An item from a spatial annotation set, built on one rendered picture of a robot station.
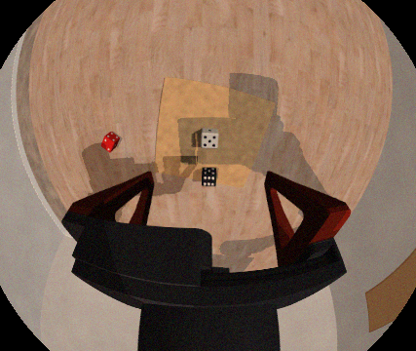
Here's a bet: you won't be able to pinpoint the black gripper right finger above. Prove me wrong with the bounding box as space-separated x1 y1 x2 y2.
264 171 351 267

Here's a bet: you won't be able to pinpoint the orange flat mat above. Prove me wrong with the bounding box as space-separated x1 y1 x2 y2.
155 77 276 188

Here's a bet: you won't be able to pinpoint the beige die with black pips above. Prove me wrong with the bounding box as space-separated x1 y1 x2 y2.
201 128 218 148

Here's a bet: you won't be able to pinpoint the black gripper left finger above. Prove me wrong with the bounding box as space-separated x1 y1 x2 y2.
68 172 154 225

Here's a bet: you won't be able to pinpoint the black die with white pips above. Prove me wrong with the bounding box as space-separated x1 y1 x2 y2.
202 168 216 186

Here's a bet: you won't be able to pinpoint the red dice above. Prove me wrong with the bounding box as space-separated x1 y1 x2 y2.
101 132 120 152

